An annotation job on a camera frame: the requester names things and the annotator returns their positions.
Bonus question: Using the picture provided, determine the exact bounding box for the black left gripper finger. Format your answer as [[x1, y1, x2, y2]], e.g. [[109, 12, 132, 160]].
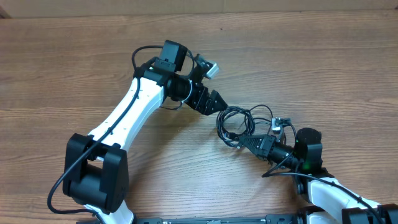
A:
[[210, 90, 228, 109], [206, 104, 228, 116]]

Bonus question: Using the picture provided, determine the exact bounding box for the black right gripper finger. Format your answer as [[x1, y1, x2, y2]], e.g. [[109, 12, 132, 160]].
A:
[[238, 135, 258, 146], [238, 142, 262, 159]]

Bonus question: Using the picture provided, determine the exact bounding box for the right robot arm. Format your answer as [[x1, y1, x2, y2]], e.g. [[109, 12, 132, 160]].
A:
[[235, 128, 397, 223]]

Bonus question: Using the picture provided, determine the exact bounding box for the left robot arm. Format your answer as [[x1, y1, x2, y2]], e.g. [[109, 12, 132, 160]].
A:
[[54, 40, 228, 223]]

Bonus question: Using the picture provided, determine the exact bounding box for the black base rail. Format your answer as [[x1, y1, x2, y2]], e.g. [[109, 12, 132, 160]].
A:
[[76, 213, 312, 224]]

